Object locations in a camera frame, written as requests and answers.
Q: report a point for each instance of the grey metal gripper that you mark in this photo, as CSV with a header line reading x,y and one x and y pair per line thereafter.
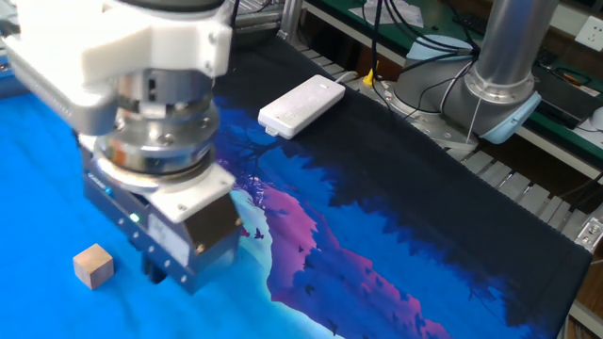
x,y
141,226

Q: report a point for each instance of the small wooden block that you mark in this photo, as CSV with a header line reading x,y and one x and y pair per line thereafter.
x,y
93,266

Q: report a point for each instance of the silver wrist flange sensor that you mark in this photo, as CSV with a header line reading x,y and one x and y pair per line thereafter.
x,y
160,136

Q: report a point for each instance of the white power strip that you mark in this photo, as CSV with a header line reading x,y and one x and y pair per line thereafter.
x,y
301,107

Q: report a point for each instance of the printed mountain landscape cloth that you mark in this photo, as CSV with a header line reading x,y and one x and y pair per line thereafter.
x,y
377,226

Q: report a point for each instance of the yellow plastic clip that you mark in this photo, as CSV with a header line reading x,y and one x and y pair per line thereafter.
x,y
368,77

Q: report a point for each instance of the green bench mat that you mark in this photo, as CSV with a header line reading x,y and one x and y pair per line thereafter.
x,y
348,23

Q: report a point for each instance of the white paper sheet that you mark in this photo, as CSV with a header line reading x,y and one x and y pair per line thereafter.
x,y
400,11

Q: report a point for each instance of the black flat device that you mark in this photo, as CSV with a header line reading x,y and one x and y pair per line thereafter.
x,y
565,101

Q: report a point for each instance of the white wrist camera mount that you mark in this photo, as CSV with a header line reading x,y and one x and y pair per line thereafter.
x,y
118,42

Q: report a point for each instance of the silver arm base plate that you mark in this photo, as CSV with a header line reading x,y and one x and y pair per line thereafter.
x,y
438,133

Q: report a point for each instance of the silver corner bracket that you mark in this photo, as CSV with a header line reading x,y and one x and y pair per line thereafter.
x,y
591,233

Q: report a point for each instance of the white wall socket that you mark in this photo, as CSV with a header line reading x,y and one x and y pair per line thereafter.
x,y
591,34

